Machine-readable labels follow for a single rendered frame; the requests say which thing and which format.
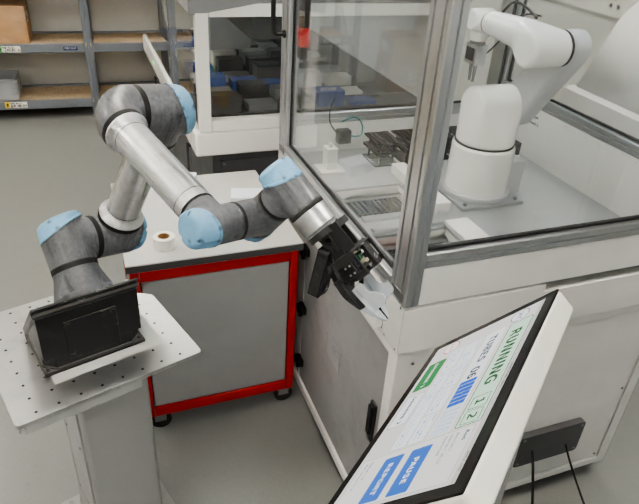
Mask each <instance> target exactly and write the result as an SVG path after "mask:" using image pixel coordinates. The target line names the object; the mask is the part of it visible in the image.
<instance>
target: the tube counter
mask: <svg viewBox="0 0 639 504"><path fill-rule="evenodd" d="M486 363H487V362H485V363H482V364H480V365H478V366H475V367H473V368H471V369H469V370H467V372H466V373H465V375H464V377H463V378H462V380H461V382H460V384H459V385H458V387H457V389H456V390H455V392H454V394H453V396H452V397H451V399H450V401H449V402H448V404H447V406H446V407H445V409H444V411H443V413H442V414H441V416H440V418H439V419H438V421H437V423H436V424H435V426H434V428H433V430H432V431H431V433H430V435H429V436H428V438H427V439H429V438H432V437H435V436H437V435H440V434H443V433H446V432H448V431H449V429H450V428H451V426H452V424H453V422H454V420H455V419H456V417H457V415H458V413H459V411H460V410H461V408H462V406H463V404H464V402H465V401H466V399H467V397H468V395H469V393H470V392H471V390H472V388H473V386H474V384H475V383H476V381H477V379H478V377H479V375H480V374H481V372H482V370H483V368H484V366H485V365H486Z"/></svg>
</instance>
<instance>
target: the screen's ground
mask: <svg viewBox="0 0 639 504"><path fill-rule="evenodd" d="M545 299H546V298H545ZM545 299H543V300H541V301H539V302H537V303H535V304H533V306H532V308H531V310H530V312H529V314H528V316H530V315H532V314H534V316H533V318H532V320H531V322H530V324H529V326H528V328H527V330H526V332H525V334H524V336H523V338H522V340H521V342H520V344H519V346H518V348H517V350H516V352H515V353H514V355H513V357H512V359H511V361H510V363H509V365H508V367H507V369H506V371H505V373H504V375H503V377H502V379H501V381H500V383H499V385H498V387H497V389H496V391H495V393H494V395H493V397H492V399H491V401H490V403H489V405H488V407H487V409H486V411H485V413H484V415H483V417H482V419H481V420H480V421H477V422H474V423H471V424H469V425H466V426H463V427H460V428H457V429H454V428H455V426H456V424H457V422H458V420H459V419H460V417H461V415H462V413H463V411H464V409H465V408H466V406H467V404H468V402H469V400H470V399H471V397H472V395H473V393H474V391H475V389H476V388H477V386H478V384H479V382H480V380H481V378H482V377H483V375H484V373H485V371H486V369H487V367H488V366H489V364H490V362H491V360H492V358H493V356H494V355H495V353H496V351H497V349H498V347H499V345H500V344H501V342H502V340H503V338H504V336H505V334H506V333H507V331H508V329H509V327H510V325H511V324H510V325H508V324H509V322H510V320H511V318H512V316H513V315H514V314H515V313H514V314H512V315H510V316H508V317H506V318H504V319H502V320H500V321H497V322H495V323H493V324H491V325H489V326H487V327H485V328H483V329H481V330H479V331H477V332H475V333H473V334H470V335H468V336H466V337H464V338H462V339H463V340H462V341H461V343H460V344H459V346H458V348H457V349H456V350H458V349H460V348H462V347H464V346H466V345H468V344H470V343H472V342H475V341H477V340H479V339H481V338H483V337H484V339H483V340H482V342H481V344H480V345H479V347H478V349H477V350H476V352H475V354H474V355H473V357H472V359H471V361H470V362H469V364H468V366H467V367H466V369H465V371H464V372H463V374H462V376H461V377H460V379H459V381H458V382H457V384H456V386H455V388H454V389H453V391H452V393H451V394H450V396H449V398H448V399H447V401H446V403H445V404H444V406H443V408H442V409H441V411H440V413H439V415H438V416H437V418H436V420H435V421H434V423H433V425H432V426H431V428H430V430H429V431H428V433H427V435H426V436H425V438H424V440H423V441H420V442H418V443H415V444H412V445H409V446H406V447H403V448H400V449H398V450H395V451H392V452H389V450H390V449H391V447H392V446H393V444H394V443H395V441H396V439H397V438H398V436H399V435H400V433H401V432H402V430H403V429H404V427H405V426H406V424H407V422H408V421H409V419H410V418H411V416H412V415H413V413H414V412H415V410H416V408H417V407H418V405H419V404H420V402H421V401H422V399H423V398H424V396H425V394H426V393H427V391H428V390H429V388H430V387H431V385H432V384H433V382H434V380H435V379H436V377H437V376H438V374H439V373H440V371H441V370H442V368H443V367H444V365H445V363H446V362H447V360H448V359H449V357H450V356H451V354H452V353H453V351H452V352H450V353H448V354H446V355H444V356H442V357H440V356H441V355H442V353H443V352H444V350H445V349H446V347H447V346H445V347H443V348H441V349H439V350H438V351H437V353H436V354H435V356H434V357H433V359H432V360H431V362H430V363H429V365H428V366H427V368H426V369H425V371H424V372H423V374H422V375H421V376H420V378H419V379H418V381H417V382H416V384H415V385H414V387H413V388H412V390H411V391H410V393H409V394H408V396H407V397H406V399H405V400H404V401H403V403H402V404H401V406H400V407H399V409H398V410H397V412H396V413H395V415H394V416H393V418H392V419H391V421H390V422H389V424H388V425H387V426H386V428H385V429H384V431H383V432H382V434H381V435H380V437H379V438H378V440H377V441H376V443H375V444H374V446H373V447H372V449H371V450H370V452H369V453H368V454H367V456H366V457H365V459H364V460H363V462H362V463H361V465H360V466H359V468H358V469H357V471H356V472H355V474H354V475H353V477H352V478H351V479H350V481H349V482H348V484H347V485H346V487H345V488H344V490H343V491H342V493H341V494H340V496H339V497H338V499H337V500H336V502H335V503H334V504H358V503H359V501H360V499H361V498H362V496H363V495H364V493H365V492H366V490H367V489H368V487H369V485H370V484H371V482H372V481H373V479H374V478H375V476H376V474H377V473H378V471H379V470H380V468H381V467H382V465H383V464H384V462H385V460H386V459H389V458H392V457H395V456H398V455H401V454H404V453H405V455H404V456H403V458H402V460H401V461H400V463H399V465H398V466H397V468H396V470H395V471H394V473H393V474H392V476H391V478H390V479H389V481H388V483H387V484H386V486H385V488H384V489H383V491H382V492H381V494H380V496H379V497H378V499H377V500H376V501H372V502H369V503H365V504H381V503H385V502H389V501H392V500H396V499H400V498H403V497H407V496H411V495H414V494H418V493H422V492H425V491H429V490H433V489H436V488H440V487H444V486H447V485H451V484H454V483H455V481H456V479H457V477H458V475H459V473H460V471H461V469H462V467H463V465H464V463H465V461H466V459H467V457H468V455H469V453H470V451H471V449H472V447H473V445H474V443H475V441H476V439H477V437H478V435H479V433H480V431H481V429H482V427H483V425H484V423H485V421H486V419H487V417H488V415H489V413H490V410H491V408H492V406H493V404H494V402H495V400H496V398H497V396H498V394H499V392H500V390H501V388H502V386H503V384H504V382H505V380H506V378H507V376H508V374H509V372H510V370H511V368H512V366H513V364H514V362H515V360H516V358H517V356H518V354H519V352H520V350H521V348H522V346H523V344H524V342H525V340H526V338H527V336H528V333H529V331H530V329H531V327H532V325H533V323H534V321H535V319H536V317H537V315H538V313H539V311H540V309H541V307H542V305H543V303H544V301H545ZM528 316H527V317H528ZM507 325H508V326H507ZM445 358H447V359H446V361H445V362H444V364H443V366H442V367H441V369H440V370H439V372H438V373H437V375H436V376H435V378H434V379H433V381H432V383H431V384H430V386H428V387H425V388H423V389H421V390H419V391H416V392H414V393H412V392H413V390H414V389H415V387H416V386H417V384H418V383H419V381H420V380H421V378H422V377H423V376H424V374H425V373H426V371H427V370H428V368H429V367H430V365H433V364H435V363H437V362H439V361H441V360H443V359H445ZM485 362H487V363H486V365H485V366H484V368H483V370H482V372H481V374H480V375H479V377H478V379H477V381H476V383H475V384H474V386H473V388H472V390H471V392H470V393H469V395H468V397H467V399H466V401H465V402H464V404H463V406H462V408H461V410H460V411H459V413H458V415H457V417H456V419H455V420H454V422H453V424H452V426H451V428H450V429H449V431H448V432H446V433H443V434H440V435H437V436H435V437H432V438H429V439H427V438H428V436H429V435H430V433H431V431H432V430H433V428H434V426H435V424H436V423H437V421H438V419H439V418H440V416H441V414H442V413H443V411H444V409H445V407H446V406H447V404H448V402H449V401H450V399H451V397H452V396H453V394H454V392H455V390H456V389H457V387H458V385H459V384H460V382H461V380H462V378H463V377H464V375H465V373H466V372H467V370H469V369H471V368H473V367H475V366H478V365H480V364H482V363H485ZM424 391H426V392H425V393H424V395H423V396H422V398H421V400H420V401H419V403H418V404H417V406H416V407H415V409H414V410H413V412H412V413H411V415H410V417H409V418H408V420H407V421H406V423H405V424H402V425H400V426H397V427H395V428H392V429H390V430H387V429H388V427H389V426H390V424H391V423H392V421H393V420H394V419H395V417H396V416H397V414H398V413H399V411H400V410H401V408H402V407H403V405H404V404H405V402H406V401H407V399H408V398H410V397H413V396H415V395H417V394H420V393H422V392H424ZM411 393H412V394H411ZM386 430H387V431H386ZM433 443H434V444H433ZM430 444H433V446H432V448H431V449H430V451H429V453H428V455H427V456H426V458H425V460H424V462H423V463H422V465H421V467H420V469H419V470H418V472H417V474H416V476H415V477H414V479H413V481H412V483H411V484H410V486H409V488H408V490H407V491H406V492H404V493H401V494H397V495H394V496H390V497H387V498H384V497H385V495H386V494H387V492H388V491H389V489H390V487H391V486H392V484H393V482H394V481H395V479H396V477H397V476H398V474H399V472H400V471H401V469H402V467H403V466H404V464H405V462H406V461H407V459H408V457H409V456H410V454H411V452H412V451H413V450H415V449H418V448H421V447H424V446H427V445H430ZM388 452H389V453H388Z"/></svg>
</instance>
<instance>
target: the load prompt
mask: <svg viewBox="0 0 639 504"><path fill-rule="evenodd" d="M533 316H534V314H532V315H530V316H528V317H526V318H524V319H522V320H520V321H517V322H515V323H513V324H511V325H510V327H509V329H508V331H507V333H506V334H505V336H504V338H503V340H502V342H501V344H500V345H499V347H498V349H497V351H496V353H495V355H494V356H493V358H492V360H491V362H490V364H489V366H488V367H487V369H486V371H485V373H484V375H483V377H482V378H481V380H480V382H479V384H478V386H477V388H476V389H475V391H474V393H473V395H472V397H471V399H470V400H469V402H468V404H467V406H466V408H465V409H464V411H463V413H462V415H461V417H460V419H459V420H458V422H457V424H456V426H455V428H454V429H457V428H460V427H463V426H466V425H469V424H471V423H474V422H477V421H480V420H481V419H482V417H483V415H484V413H485V411H486V409H487V407H488V405H489V403H490V401H491V399H492V397H493V395H494V393H495V391H496V389H497V387H498V385H499V383H500V381H501V379H502V377H503V375H504V373H505V371H506V369H507V367H508V365H509V363H510V361H511V359H512V357H513V355H514V353H515V352H516V350H517V348H518V346H519V344H520V342H521V340H522V338H523V336H524V334H525V332H526V330H527V328H528V326H529V324H530V322H531V320H532V318H533Z"/></svg>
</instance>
